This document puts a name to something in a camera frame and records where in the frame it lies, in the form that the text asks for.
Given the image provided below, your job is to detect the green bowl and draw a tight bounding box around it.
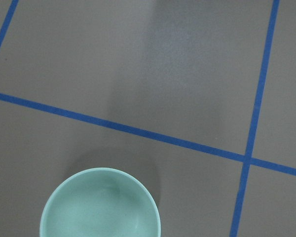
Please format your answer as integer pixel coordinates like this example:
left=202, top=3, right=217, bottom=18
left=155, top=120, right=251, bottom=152
left=39, top=168, right=161, bottom=237

